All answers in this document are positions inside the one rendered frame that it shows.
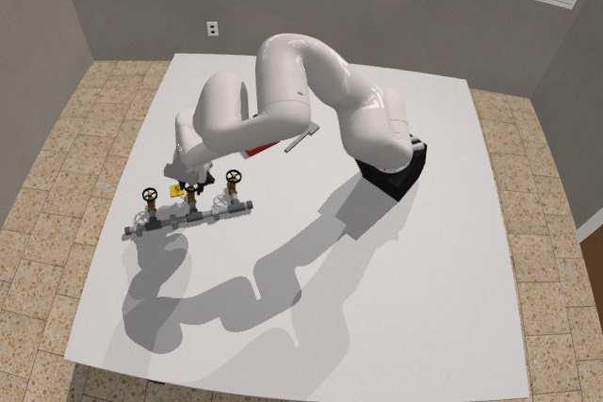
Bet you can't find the yellow tag on chain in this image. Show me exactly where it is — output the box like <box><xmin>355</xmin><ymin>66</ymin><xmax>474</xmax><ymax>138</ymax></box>
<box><xmin>170</xmin><ymin>185</ymin><xmax>185</xmax><ymax>197</ymax></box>

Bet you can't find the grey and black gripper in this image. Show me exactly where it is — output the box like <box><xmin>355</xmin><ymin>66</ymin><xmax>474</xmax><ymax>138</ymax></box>
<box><xmin>172</xmin><ymin>148</ymin><xmax>215</xmax><ymax>196</ymax></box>

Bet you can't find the red rectangular block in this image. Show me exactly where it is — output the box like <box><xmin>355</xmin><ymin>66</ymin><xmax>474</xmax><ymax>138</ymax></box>
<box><xmin>245</xmin><ymin>141</ymin><xmax>280</xmax><ymax>157</ymax></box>

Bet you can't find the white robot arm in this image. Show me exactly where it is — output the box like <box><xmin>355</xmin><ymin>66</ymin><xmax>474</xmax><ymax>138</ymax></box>
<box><xmin>163</xmin><ymin>34</ymin><xmax>425</xmax><ymax>185</ymax></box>

